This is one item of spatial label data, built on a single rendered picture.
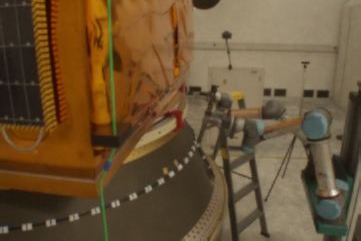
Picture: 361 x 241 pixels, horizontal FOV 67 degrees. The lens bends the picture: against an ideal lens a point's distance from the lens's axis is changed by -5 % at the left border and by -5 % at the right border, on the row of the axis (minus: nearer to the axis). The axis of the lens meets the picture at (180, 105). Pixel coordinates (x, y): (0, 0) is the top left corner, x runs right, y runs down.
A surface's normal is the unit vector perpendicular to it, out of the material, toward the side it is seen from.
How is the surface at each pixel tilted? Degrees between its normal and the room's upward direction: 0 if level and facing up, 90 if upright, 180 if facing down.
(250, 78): 90
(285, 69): 90
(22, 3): 90
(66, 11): 90
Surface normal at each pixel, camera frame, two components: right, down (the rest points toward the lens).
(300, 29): -0.12, 0.26
